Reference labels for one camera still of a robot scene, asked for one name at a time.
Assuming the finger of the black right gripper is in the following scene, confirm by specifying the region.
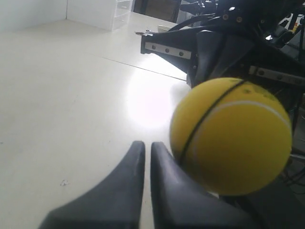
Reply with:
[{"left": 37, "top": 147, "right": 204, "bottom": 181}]
[{"left": 194, "top": 30, "right": 253, "bottom": 86}]

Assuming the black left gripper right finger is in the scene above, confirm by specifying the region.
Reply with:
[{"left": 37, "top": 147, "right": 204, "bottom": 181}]
[{"left": 150, "top": 142, "right": 257, "bottom": 229}]

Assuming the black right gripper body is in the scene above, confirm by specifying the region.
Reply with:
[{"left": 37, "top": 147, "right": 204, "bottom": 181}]
[{"left": 141, "top": 26, "right": 305, "bottom": 111}]

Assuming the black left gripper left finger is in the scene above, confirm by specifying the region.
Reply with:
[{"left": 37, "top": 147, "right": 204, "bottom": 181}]
[{"left": 40, "top": 141, "right": 145, "bottom": 229}]

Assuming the black string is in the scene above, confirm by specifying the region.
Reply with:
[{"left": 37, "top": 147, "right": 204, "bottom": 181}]
[{"left": 180, "top": 80, "right": 246, "bottom": 161}]

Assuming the yellow foam tennis ball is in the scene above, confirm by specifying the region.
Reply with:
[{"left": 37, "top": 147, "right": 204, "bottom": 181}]
[{"left": 169, "top": 78, "right": 293, "bottom": 196}]

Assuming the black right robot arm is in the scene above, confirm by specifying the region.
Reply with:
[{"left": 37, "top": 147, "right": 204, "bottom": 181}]
[{"left": 141, "top": 0, "right": 305, "bottom": 111}]

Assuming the clear plastic drawer box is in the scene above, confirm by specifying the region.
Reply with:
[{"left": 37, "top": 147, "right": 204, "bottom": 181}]
[{"left": 111, "top": 0, "right": 134, "bottom": 31}]

